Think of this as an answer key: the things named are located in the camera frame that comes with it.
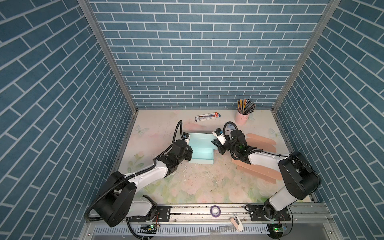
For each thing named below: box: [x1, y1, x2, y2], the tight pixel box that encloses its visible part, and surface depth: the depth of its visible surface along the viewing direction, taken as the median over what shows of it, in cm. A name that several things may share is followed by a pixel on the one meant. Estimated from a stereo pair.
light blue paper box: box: [188, 132, 218, 165], surface depth 90 cm
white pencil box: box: [194, 112, 221, 122], surface depth 118 cm
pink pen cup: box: [235, 110, 250, 125], surface depth 108 cm
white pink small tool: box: [229, 214, 244, 231], surface depth 71 cm
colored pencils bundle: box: [236, 98, 256, 115], surface depth 107 cm
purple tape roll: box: [210, 205, 221, 218], surface depth 76 cm
